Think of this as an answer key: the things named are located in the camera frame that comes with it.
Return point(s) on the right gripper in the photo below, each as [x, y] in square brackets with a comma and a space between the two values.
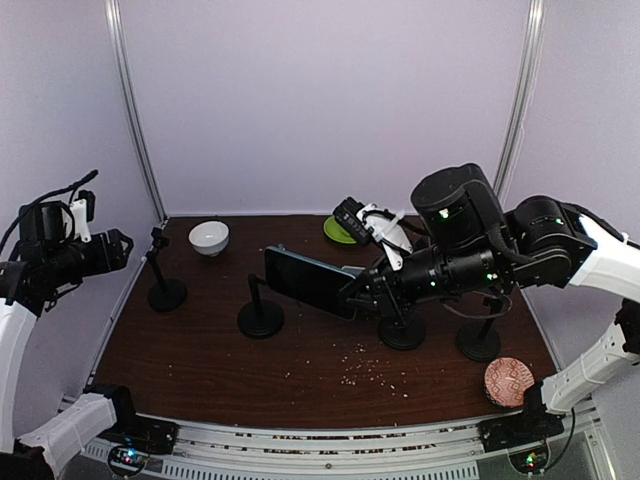
[385, 297]

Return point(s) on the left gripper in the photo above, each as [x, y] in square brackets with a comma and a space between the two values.
[102, 259]

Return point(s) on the teal phone front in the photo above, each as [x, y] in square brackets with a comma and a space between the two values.
[307, 281]

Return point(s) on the black phone stand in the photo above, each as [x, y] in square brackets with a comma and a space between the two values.
[259, 318]
[166, 294]

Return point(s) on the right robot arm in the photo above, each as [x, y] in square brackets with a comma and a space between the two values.
[466, 242]

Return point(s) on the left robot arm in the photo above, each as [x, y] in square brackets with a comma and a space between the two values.
[54, 253]

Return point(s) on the black stand right centre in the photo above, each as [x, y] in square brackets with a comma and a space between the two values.
[404, 335]

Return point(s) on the far right black stand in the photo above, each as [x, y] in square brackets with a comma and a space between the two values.
[478, 340]

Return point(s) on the green plate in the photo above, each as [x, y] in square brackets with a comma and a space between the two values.
[336, 233]

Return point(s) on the white bowl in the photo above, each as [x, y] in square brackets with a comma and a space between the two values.
[209, 238]

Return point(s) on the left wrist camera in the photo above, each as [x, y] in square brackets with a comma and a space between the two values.
[82, 213]

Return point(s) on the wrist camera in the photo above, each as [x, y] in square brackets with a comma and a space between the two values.
[345, 215]
[82, 213]

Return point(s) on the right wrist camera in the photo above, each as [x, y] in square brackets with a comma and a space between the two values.
[345, 215]

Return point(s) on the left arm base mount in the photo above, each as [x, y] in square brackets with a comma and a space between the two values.
[133, 447]

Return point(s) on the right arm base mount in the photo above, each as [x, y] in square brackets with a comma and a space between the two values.
[524, 440]

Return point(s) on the right aluminium frame post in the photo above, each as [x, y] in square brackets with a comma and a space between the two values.
[527, 73]

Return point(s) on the aluminium frame post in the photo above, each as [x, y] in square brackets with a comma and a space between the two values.
[527, 73]
[116, 31]

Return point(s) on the left aluminium frame post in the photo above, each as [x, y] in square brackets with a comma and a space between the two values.
[116, 31]

